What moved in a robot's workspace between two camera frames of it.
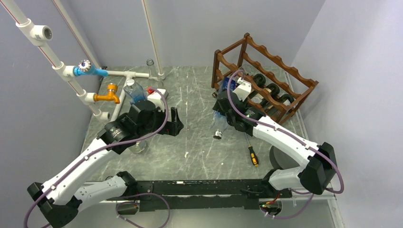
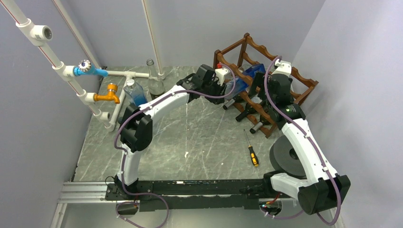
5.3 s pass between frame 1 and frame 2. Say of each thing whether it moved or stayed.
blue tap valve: stayed
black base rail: stayed
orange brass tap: stayed
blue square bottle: moved
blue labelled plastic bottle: stayed
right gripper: moved
